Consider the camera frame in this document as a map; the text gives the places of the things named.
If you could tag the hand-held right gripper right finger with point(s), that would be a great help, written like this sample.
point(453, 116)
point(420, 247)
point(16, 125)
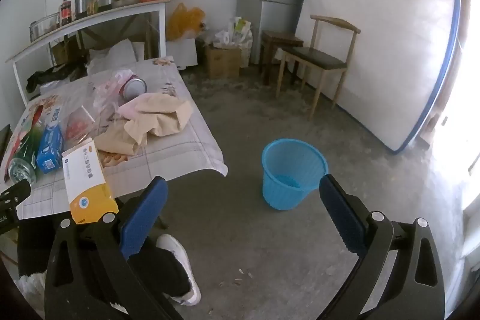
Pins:
point(341, 215)

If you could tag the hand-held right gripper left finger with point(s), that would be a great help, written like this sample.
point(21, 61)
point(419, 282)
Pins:
point(144, 218)

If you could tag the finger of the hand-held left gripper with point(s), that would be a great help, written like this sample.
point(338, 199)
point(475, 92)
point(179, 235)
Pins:
point(13, 194)

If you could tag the green plastic bottle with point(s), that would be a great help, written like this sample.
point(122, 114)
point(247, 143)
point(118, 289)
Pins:
point(22, 162)

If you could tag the blue plastic basket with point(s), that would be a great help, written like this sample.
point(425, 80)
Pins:
point(285, 192)

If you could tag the red plastic packet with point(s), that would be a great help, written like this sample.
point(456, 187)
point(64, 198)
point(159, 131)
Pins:
point(134, 87)

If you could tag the person's white shoe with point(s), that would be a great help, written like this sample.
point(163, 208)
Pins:
point(176, 252)

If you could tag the blue box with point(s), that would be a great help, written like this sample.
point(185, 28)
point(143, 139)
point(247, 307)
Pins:
point(50, 147)

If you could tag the person's black trouser leg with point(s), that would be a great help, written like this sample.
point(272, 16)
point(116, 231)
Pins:
point(168, 275)

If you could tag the white and orange box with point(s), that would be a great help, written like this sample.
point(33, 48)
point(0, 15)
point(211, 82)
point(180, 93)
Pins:
point(86, 185)

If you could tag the red printed packet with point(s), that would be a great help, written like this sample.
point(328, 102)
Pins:
point(30, 117)

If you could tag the clear packet with red contents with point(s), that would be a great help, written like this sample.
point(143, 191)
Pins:
point(78, 125)

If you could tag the beige crumpled cloth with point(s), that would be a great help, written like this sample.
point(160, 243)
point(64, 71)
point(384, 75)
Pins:
point(157, 117)

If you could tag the pink cloth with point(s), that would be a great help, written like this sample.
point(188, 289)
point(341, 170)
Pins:
point(131, 106)

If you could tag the black clothes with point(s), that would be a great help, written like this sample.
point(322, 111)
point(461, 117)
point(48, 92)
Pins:
point(56, 74)

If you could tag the brown cardboard box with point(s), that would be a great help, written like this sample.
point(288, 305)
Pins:
point(63, 50)

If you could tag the wooden chair with dark seat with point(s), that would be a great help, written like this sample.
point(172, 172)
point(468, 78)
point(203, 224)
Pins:
point(315, 57)

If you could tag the large white bag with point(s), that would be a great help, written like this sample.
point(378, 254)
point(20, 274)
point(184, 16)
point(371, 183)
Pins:
point(108, 59)

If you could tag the glass lidded pot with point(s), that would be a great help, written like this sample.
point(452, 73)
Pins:
point(43, 28)

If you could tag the dark sauce bottle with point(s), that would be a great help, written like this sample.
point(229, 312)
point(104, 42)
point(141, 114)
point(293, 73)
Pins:
point(62, 16)
point(68, 10)

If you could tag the dark wooden stool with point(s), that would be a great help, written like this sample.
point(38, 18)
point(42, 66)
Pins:
point(281, 37)

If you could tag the white shelf table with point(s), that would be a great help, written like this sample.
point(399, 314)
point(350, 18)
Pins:
point(93, 18)

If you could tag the white mattress with blue edge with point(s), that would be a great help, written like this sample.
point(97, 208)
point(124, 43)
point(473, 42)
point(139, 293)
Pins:
point(375, 24)

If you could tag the yellow plastic bag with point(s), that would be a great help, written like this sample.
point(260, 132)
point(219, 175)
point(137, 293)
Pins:
point(183, 22)

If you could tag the white printed plastic bag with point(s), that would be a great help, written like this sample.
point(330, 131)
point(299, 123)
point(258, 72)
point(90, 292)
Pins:
point(240, 27)

